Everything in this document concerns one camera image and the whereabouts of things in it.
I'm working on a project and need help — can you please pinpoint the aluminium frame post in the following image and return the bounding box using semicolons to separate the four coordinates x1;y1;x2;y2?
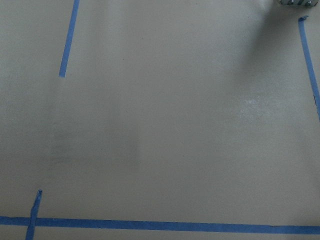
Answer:
278;0;319;7

